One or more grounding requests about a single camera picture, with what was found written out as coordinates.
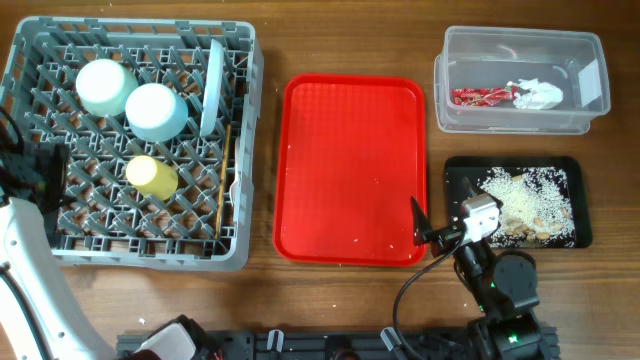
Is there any red snack wrapper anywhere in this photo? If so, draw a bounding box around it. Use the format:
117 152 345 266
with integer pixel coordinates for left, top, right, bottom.
452 86 517 107

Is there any white napkin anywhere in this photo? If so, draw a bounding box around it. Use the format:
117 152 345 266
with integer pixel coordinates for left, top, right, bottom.
507 78 564 110

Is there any white plastic fork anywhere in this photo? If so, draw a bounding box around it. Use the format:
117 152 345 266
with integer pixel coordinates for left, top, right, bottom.
229 137 241 208

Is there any wooden chopstick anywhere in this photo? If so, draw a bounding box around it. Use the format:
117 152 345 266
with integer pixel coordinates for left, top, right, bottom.
214 123 232 240

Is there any light blue plate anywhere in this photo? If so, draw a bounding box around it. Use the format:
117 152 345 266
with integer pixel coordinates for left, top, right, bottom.
200 40 224 137

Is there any yellow cup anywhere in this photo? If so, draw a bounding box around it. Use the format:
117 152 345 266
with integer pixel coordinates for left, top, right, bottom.
125 155 179 201

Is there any white bowl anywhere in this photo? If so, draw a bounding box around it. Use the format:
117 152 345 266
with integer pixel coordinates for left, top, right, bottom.
125 83 189 142

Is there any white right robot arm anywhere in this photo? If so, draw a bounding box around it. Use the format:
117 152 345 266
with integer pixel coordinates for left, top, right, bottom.
422 178 559 360

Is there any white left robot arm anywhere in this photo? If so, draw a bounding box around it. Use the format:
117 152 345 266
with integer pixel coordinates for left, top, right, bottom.
1 143 119 359

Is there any clear plastic waste bin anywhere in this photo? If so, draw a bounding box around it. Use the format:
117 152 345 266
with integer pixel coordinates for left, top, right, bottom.
434 26 611 135

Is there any grey dishwasher rack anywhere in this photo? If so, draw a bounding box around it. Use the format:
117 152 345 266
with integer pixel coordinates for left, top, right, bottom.
1 16 264 271

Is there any black tray with rice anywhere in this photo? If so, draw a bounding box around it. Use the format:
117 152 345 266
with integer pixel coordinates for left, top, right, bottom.
444 156 593 249

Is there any red serving tray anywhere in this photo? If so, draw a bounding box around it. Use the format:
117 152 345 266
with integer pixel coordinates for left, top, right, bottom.
273 74 428 267

